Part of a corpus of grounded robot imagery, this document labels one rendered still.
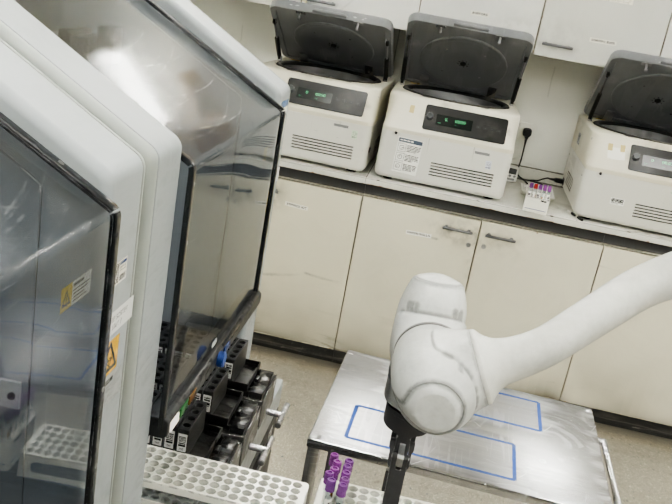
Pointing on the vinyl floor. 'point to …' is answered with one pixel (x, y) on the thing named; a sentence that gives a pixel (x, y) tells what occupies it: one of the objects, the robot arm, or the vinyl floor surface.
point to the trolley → (471, 442)
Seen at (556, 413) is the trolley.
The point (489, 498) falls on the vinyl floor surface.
